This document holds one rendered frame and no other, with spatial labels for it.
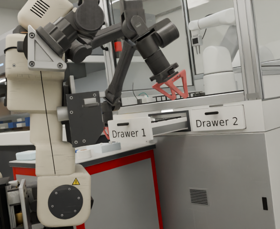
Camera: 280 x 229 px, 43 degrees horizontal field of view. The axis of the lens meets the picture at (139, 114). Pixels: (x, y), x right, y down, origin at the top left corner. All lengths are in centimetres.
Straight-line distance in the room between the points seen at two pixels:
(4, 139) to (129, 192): 143
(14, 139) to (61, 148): 180
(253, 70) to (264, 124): 25
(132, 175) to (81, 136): 88
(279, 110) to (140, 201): 86
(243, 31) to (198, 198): 88
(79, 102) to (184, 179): 104
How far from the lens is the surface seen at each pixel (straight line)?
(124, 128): 176
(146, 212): 202
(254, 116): 169
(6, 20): 628
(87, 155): 177
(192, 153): 190
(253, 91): 168
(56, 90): 113
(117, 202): 186
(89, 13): 98
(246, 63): 170
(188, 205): 201
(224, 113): 174
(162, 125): 174
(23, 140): 277
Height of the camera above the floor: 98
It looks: 1 degrees down
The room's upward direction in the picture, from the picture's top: 7 degrees counter-clockwise
